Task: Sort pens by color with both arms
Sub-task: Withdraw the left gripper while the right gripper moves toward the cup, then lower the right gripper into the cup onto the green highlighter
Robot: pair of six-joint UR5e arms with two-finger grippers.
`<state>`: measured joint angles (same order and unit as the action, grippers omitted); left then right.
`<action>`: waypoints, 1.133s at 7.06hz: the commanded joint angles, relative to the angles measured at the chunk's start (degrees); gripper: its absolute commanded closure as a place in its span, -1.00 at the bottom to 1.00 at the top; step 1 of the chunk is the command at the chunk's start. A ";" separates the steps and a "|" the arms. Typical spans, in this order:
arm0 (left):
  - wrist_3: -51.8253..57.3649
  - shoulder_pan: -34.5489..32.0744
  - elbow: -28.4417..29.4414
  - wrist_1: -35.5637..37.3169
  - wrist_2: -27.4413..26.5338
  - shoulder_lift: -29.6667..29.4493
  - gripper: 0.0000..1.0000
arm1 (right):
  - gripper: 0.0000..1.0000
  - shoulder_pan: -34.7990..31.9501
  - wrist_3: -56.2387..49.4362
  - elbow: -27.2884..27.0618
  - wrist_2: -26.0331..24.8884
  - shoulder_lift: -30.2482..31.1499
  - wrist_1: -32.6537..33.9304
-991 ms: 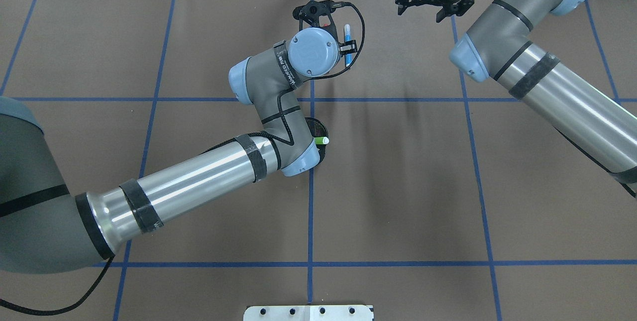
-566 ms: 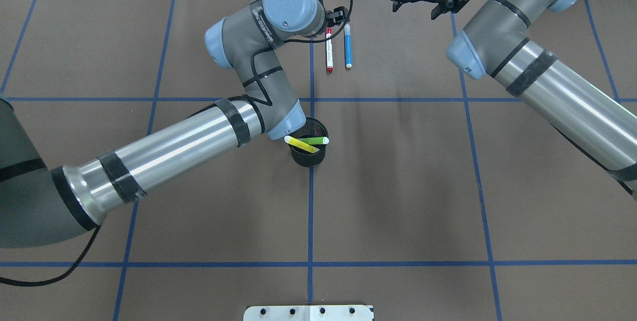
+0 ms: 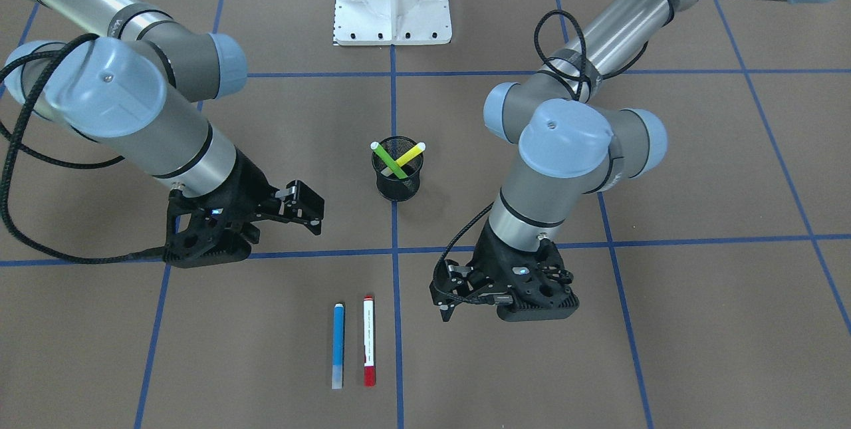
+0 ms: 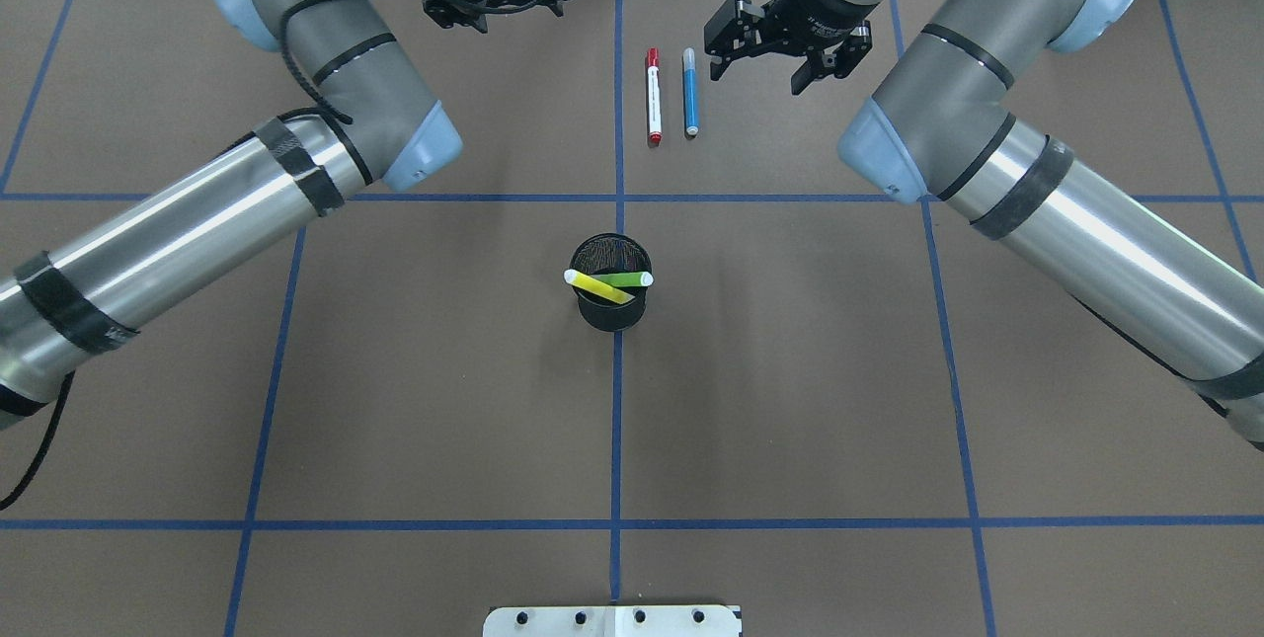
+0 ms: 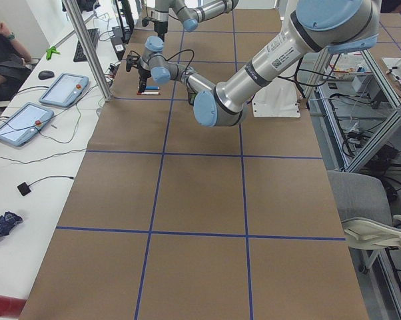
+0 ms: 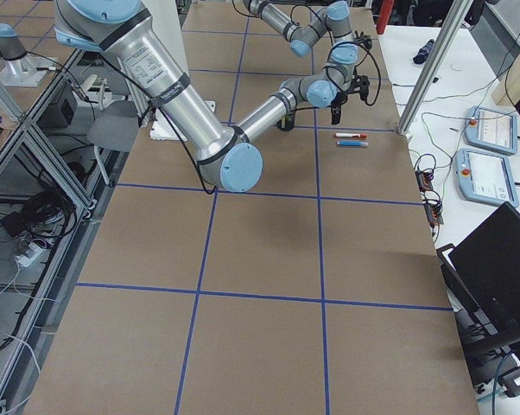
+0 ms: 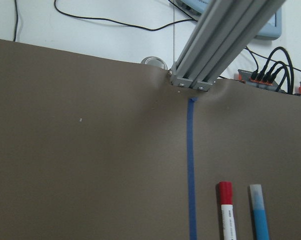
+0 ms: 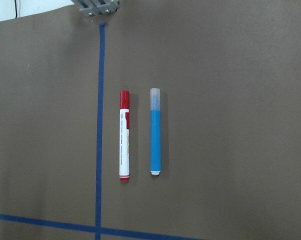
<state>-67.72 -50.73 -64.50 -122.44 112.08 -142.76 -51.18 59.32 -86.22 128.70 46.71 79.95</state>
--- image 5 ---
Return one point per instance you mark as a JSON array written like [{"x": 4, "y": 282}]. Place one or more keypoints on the teach pendant tablet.
[
  {"x": 24, "y": 124},
  {"x": 65, "y": 90}
]

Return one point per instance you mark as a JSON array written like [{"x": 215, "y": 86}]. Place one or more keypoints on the black computer mouse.
[{"x": 45, "y": 74}]

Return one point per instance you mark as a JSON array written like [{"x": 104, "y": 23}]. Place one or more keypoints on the black mesh pen holder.
[{"x": 191, "y": 95}]

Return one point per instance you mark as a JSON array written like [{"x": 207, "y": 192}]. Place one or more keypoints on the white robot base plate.
[{"x": 276, "y": 101}]

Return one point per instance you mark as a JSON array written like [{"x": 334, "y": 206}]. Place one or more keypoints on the seated person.
[{"x": 14, "y": 58}]

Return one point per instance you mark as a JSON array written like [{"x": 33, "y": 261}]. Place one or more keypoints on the folded blue umbrella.
[{"x": 8, "y": 221}]

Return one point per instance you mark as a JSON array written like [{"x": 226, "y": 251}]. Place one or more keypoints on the green clamp tool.
[{"x": 50, "y": 52}]

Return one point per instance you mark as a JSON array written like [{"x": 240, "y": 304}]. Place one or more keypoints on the far teach pendant tablet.
[{"x": 65, "y": 90}]

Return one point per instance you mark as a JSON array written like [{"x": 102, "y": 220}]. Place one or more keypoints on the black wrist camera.
[{"x": 130, "y": 61}]

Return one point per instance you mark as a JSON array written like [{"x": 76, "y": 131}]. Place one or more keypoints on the near teach pendant tablet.
[{"x": 24, "y": 124}]

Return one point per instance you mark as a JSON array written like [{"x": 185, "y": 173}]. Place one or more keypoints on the grey office chair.
[{"x": 365, "y": 214}]

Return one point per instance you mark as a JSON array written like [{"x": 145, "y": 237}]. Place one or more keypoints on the red whiteboard marker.
[{"x": 149, "y": 93}]

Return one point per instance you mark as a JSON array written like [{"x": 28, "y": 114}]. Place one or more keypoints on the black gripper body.
[
  {"x": 160, "y": 28},
  {"x": 143, "y": 75}
]

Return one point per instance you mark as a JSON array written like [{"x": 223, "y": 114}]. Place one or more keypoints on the aluminium frame post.
[{"x": 89, "y": 50}]

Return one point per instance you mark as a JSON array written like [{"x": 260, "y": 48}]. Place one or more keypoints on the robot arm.
[
  {"x": 339, "y": 26},
  {"x": 189, "y": 17}
]

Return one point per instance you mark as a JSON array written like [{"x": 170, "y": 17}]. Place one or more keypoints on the small black puck device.
[{"x": 24, "y": 188}]

